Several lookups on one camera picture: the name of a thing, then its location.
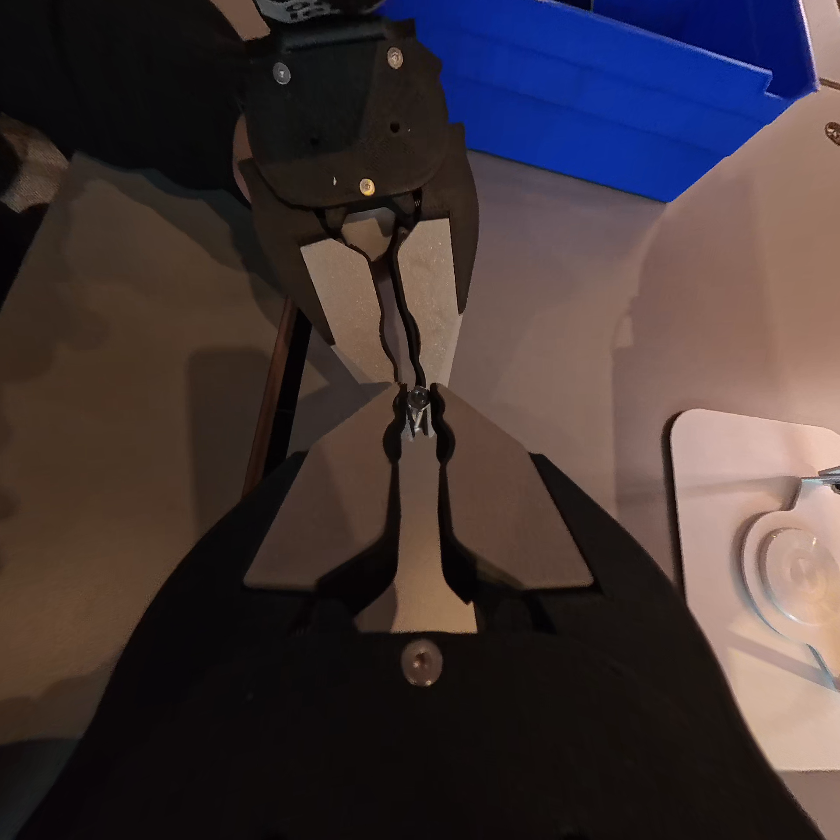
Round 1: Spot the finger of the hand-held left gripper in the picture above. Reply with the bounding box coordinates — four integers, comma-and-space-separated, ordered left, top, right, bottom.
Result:
392, 210, 462, 389
298, 213, 403, 388

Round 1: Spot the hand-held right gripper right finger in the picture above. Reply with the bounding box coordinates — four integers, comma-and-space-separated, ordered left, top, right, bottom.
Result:
427, 382, 596, 605

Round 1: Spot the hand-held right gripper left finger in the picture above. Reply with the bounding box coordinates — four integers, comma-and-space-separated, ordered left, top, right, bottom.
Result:
243, 382, 411, 616

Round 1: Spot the silver metal bolt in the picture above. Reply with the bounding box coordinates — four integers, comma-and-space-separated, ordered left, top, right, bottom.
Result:
403, 387, 435, 442

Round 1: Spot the person's left forearm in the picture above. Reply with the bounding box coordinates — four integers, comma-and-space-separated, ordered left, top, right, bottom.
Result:
0, 0, 263, 191

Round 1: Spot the blue plastic bin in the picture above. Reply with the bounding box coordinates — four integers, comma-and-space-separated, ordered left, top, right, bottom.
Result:
377, 0, 821, 203

